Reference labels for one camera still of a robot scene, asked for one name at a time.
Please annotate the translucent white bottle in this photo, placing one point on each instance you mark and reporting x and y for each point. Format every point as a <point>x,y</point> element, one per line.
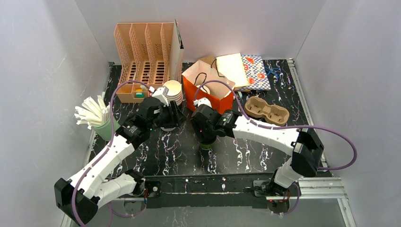
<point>144,88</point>

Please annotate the blue checkered paper bag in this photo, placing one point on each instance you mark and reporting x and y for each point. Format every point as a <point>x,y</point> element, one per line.
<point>255,73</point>

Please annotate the cream paper bag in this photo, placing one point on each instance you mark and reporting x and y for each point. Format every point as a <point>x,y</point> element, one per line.
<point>231,66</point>

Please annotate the white lid stack upper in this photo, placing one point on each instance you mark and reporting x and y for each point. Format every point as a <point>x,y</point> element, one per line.
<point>168,128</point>

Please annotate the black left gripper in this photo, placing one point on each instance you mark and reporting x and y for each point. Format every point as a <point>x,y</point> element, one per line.
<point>175,114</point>

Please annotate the white wrapped straws bundle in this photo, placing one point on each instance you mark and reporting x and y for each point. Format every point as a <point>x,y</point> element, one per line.
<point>93,113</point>

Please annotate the stack of white paper cups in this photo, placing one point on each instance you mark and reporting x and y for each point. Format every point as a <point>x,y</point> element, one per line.
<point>175,92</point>

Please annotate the orange paper bag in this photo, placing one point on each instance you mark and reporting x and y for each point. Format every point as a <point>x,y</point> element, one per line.
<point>201,80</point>

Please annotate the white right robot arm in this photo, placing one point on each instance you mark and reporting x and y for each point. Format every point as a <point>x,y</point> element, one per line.
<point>303,145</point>

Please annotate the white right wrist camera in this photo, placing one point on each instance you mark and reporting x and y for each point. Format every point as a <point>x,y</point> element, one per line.
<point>202,101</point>

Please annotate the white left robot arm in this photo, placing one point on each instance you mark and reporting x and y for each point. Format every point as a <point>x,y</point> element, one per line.
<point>80,196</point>

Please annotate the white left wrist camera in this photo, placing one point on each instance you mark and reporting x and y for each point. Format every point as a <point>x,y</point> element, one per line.
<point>161,94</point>

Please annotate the pink desk organizer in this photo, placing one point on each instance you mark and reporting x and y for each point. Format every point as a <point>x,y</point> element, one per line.
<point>150,53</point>

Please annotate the blue rubber bands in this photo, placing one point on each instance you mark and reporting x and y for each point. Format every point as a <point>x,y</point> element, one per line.
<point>276,72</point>

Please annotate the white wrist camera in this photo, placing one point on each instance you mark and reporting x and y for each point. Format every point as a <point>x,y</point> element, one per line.
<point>161,94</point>
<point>202,101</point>

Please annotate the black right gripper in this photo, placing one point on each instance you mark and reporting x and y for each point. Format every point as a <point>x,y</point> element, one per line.
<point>206,135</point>

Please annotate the brown pulp cup carrier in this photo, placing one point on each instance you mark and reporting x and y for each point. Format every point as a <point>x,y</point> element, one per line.
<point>274,114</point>

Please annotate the white plastic cup lid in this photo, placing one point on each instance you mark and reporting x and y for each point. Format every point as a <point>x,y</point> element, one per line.
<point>204,89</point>

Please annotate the green stamp box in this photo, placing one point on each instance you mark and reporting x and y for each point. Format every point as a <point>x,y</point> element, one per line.
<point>139,95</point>

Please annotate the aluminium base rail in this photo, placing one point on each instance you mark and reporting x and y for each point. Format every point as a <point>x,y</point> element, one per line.
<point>154,186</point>

